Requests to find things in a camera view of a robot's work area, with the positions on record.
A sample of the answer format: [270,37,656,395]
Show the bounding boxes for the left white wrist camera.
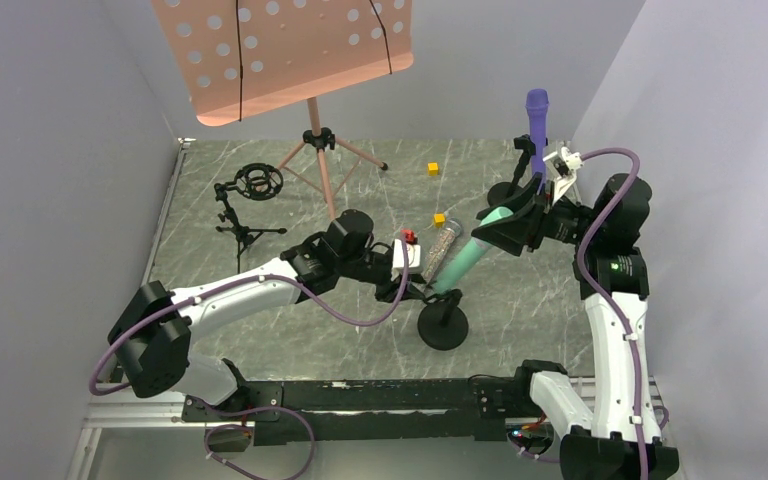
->
[390,229,423,280]

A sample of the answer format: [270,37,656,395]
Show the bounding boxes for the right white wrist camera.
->
[543,146,583,205]

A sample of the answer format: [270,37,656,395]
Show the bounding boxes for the black shock mount tripod stand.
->
[213,163,287,260]

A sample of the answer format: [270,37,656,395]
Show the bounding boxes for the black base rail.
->
[181,375,542,446]

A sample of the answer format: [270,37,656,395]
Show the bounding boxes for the teal green microphone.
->
[431,237,492,295]

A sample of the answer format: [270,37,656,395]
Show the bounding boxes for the purple microphone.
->
[525,88,549,180]

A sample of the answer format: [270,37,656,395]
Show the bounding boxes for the pink perforated music stand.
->
[152,0,414,218]

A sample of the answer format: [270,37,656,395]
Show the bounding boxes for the black desk mic stand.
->
[486,134,536,206]

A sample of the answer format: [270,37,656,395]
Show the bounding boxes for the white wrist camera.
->
[390,229,423,280]
[543,146,583,205]

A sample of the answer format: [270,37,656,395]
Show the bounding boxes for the glitter sequin microphone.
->
[421,218,463,285]

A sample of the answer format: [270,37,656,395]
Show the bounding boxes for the black round base mic stand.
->
[417,305,469,351]

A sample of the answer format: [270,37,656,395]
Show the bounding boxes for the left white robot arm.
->
[104,210,451,405]

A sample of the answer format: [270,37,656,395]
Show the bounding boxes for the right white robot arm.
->
[471,174,680,479]

